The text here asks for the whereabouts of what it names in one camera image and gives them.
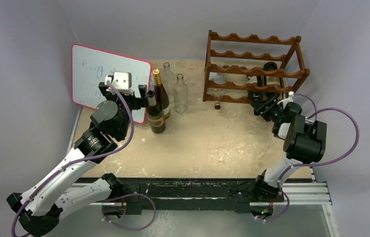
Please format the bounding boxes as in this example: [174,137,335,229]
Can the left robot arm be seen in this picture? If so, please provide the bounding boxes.
[7,82,149,237]

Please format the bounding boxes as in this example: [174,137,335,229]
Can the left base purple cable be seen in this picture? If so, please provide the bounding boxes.
[101,193,157,231]

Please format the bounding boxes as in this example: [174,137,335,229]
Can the clear slim glass bottle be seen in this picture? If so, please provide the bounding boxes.
[162,62,175,104]

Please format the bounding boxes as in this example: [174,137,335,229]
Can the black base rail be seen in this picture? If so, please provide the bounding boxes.
[109,178,285,215]

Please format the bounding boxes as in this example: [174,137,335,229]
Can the brown wooden wine rack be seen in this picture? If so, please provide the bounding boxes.
[203,30,310,102]

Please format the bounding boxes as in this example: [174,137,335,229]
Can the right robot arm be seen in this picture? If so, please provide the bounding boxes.
[250,93,327,201]

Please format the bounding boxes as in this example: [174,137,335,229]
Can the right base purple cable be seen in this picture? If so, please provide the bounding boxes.
[254,188,291,224]

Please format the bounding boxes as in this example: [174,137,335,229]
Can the red framed whiteboard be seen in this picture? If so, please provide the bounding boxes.
[72,44,152,109]

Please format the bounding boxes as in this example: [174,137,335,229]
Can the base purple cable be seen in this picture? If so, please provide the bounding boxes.
[101,193,157,231]
[254,188,291,224]

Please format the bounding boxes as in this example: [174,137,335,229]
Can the clear labelled bottle in rack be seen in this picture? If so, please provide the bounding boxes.
[210,72,226,110]

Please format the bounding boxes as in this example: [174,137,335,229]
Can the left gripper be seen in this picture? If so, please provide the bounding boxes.
[100,84,148,138]

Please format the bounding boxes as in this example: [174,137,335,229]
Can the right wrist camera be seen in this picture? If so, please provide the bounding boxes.
[277,91,295,108]

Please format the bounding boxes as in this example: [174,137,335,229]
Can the dark gold-capped wine bottle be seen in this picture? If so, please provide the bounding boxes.
[153,69,171,119]

